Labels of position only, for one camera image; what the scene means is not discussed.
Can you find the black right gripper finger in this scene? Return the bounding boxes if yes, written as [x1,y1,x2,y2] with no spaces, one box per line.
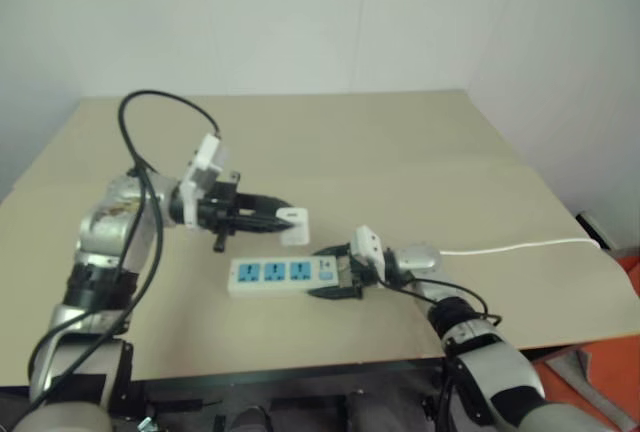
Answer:
[305,285,364,302]
[312,242,354,260]

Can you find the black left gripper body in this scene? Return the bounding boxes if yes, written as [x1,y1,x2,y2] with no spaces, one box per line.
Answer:
[194,171,242,253]

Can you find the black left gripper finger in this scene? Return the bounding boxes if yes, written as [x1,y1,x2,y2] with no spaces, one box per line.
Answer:
[234,193,298,216]
[233,215,292,233]

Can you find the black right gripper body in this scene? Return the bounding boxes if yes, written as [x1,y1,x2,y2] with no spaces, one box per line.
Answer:
[335,253,387,291]

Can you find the white charger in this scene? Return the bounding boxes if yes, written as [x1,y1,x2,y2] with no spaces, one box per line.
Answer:
[275,206,312,247]

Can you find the white power strip blue sockets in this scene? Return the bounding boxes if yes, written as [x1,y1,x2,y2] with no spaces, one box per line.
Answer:
[228,255,342,299]

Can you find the dark rounded shape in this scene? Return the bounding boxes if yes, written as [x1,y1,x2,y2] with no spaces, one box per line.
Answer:
[228,404,274,432]

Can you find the black box with silver edge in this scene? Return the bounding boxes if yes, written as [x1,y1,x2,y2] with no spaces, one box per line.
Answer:
[574,210,619,252]

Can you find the orange floor mat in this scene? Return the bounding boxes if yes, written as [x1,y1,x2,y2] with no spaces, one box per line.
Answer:
[529,246,640,432]

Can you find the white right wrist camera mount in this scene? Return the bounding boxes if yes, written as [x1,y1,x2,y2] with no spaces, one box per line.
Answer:
[348,224,388,274]

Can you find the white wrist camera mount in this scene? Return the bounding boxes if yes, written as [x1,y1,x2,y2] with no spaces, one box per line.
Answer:
[178,133,233,229]
[348,224,388,274]

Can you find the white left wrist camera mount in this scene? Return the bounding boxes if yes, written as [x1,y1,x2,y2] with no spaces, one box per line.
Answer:
[178,133,233,229]

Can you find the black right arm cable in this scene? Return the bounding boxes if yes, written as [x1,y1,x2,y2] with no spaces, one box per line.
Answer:
[374,275,503,432]

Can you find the black table frame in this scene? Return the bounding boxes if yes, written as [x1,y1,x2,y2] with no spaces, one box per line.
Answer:
[107,346,586,432]

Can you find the white power strip cord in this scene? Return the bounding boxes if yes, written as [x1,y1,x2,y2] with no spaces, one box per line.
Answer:
[438,237,602,257]

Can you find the gray strap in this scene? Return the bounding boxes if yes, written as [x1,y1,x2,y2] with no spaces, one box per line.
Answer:
[542,346,632,431]

